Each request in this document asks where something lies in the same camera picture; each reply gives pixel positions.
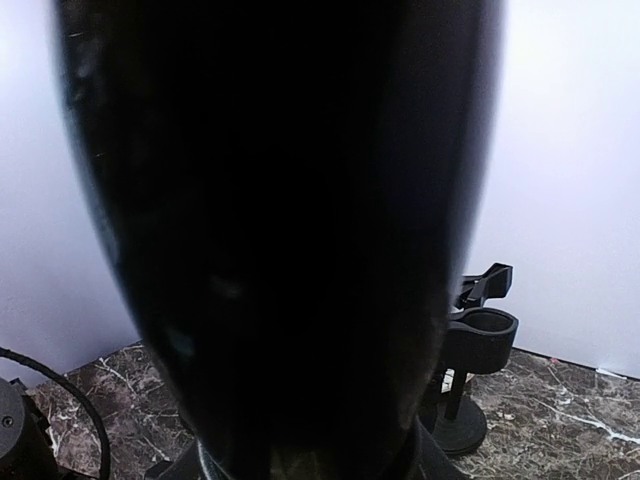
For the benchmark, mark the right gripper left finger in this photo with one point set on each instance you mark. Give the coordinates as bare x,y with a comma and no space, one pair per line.
187,466

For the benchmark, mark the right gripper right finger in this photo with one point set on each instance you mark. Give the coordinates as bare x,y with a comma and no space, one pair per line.
430,462

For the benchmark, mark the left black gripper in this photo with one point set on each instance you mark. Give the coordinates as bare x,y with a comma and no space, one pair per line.
25,454

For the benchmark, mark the black stand of purple microphone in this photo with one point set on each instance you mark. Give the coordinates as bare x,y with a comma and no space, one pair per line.
478,341

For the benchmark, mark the empty black microphone stand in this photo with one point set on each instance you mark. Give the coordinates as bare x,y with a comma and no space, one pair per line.
494,283

